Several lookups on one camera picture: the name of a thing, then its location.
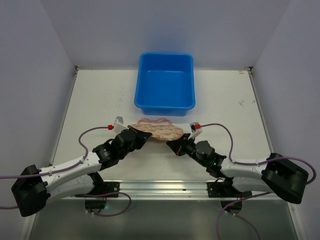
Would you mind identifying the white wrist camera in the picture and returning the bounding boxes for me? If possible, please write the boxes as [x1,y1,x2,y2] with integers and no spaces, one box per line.
[113,116,127,134]
[189,122,203,139]

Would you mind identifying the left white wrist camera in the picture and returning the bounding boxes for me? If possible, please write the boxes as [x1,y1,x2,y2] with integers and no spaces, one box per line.
[113,116,127,134]

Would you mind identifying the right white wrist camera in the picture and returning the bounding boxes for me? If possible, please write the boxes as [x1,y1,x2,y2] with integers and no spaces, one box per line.
[189,122,203,139]

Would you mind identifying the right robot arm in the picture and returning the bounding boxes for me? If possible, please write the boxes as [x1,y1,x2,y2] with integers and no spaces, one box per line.
[166,133,309,204]

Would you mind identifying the aluminium mounting rail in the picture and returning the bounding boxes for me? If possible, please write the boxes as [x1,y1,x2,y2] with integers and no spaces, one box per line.
[33,178,295,201]

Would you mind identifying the floral mesh laundry bag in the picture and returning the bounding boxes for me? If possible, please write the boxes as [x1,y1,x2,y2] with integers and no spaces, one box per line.
[128,118,184,142]

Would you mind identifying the blue plastic bin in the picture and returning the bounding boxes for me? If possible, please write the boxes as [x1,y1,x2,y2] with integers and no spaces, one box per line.
[134,52,196,117]

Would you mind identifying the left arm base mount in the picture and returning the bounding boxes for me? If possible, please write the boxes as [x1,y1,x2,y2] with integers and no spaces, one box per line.
[84,181,120,214]

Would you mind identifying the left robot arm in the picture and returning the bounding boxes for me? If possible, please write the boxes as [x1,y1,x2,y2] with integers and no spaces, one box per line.
[11,127,152,217]

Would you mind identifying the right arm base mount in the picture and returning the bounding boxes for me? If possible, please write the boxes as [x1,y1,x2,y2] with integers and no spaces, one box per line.
[206,177,243,214]

